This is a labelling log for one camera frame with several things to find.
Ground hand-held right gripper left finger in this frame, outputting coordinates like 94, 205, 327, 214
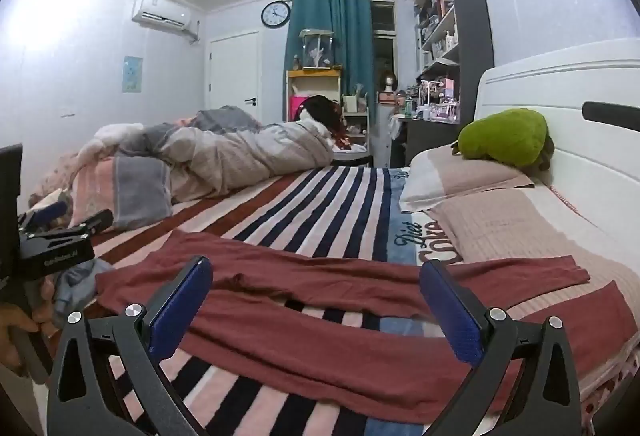
46, 256, 214, 436

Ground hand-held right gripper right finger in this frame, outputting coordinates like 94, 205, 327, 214
419, 258, 583, 436

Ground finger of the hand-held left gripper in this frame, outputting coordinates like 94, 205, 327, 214
60, 209, 115, 239
17, 200, 69, 232

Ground red pants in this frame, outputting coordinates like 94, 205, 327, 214
95, 229, 626, 424

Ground person's left hand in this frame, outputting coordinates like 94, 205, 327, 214
0, 277, 57, 377

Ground grey blue cloth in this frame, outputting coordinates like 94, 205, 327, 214
52, 261, 116, 317

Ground white plush toy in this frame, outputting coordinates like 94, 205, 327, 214
75, 122, 146, 167

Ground pink ribbed pillow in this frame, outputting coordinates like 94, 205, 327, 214
425, 188, 640, 357

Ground pink and white pillow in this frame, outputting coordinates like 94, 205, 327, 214
398, 147, 536, 213

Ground beige and grey duvet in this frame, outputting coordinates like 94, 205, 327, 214
67, 106, 336, 232

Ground striped blanket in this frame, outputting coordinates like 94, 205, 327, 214
75, 165, 640, 436

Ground dark grey desk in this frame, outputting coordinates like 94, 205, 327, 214
400, 113, 481, 167

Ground pink floral bedsheet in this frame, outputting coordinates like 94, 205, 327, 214
585, 361, 637, 423

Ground green plush toy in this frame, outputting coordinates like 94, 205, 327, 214
451, 108, 556, 174

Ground white drawer cabinet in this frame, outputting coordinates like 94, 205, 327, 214
375, 106, 407, 167

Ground white door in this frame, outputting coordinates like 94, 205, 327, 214
207, 31, 261, 122

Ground white rack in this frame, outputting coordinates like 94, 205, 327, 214
341, 91, 373, 157

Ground white air conditioner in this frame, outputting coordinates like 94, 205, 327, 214
131, 0, 201, 39

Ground mannequin head with wig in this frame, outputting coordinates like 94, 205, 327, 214
378, 70, 398, 106

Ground black and red plush toy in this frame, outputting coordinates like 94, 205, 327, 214
299, 95, 351, 149

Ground white bed headboard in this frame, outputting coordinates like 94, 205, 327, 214
472, 38, 640, 262

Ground yellow shelf unit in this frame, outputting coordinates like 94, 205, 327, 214
286, 67, 343, 122

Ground window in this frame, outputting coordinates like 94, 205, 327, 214
372, 1, 398, 92

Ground glass display case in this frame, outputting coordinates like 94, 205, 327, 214
299, 28, 334, 69

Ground dark grey bookshelf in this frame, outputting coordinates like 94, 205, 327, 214
414, 0, 496, 117

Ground teal curtain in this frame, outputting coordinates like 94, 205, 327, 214
284, 0, 375, 122

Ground light blue wall poster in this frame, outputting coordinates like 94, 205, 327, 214
122, 56, 144, 93

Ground round wall clock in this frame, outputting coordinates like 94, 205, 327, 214
261, 1, 292, 28

